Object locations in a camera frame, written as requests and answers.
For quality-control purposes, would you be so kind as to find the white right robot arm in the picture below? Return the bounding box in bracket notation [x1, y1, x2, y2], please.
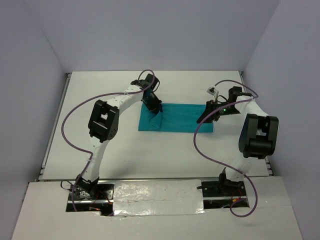
[196, 86, 279, 196]

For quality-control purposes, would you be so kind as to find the white foam cover block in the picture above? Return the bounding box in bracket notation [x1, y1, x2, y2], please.
[112, 179, 205, 217]

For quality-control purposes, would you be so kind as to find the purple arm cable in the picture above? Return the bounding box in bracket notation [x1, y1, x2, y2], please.
[192, 79, 260, 218]
[61, 69, 157, 213]

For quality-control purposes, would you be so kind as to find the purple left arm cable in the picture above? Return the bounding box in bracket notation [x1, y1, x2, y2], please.
[61, 69, 157, 213]

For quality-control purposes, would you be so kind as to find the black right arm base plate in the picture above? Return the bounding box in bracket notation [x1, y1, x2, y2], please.
[197, 180, 246, 198]

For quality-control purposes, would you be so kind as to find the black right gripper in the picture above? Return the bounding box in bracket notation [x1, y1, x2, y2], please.
[197, 99, 241, 124]

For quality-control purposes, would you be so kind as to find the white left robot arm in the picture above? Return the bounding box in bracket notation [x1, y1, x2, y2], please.
[76, 73, 163, 199]

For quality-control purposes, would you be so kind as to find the teal t shirt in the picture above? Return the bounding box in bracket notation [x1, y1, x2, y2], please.
[138, 103, 206, 133]

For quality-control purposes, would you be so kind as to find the white front cover board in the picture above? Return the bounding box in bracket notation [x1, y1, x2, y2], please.
[12, 176, 302, 240]

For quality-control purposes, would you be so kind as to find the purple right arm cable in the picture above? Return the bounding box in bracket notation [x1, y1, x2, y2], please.
[192, 79, 260, 218]

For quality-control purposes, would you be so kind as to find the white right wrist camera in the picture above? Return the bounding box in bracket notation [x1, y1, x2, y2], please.
[206, 87, 219, 101]

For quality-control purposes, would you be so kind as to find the silver mounting rail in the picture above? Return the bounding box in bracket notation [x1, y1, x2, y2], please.
[69, 177, 247, 203]

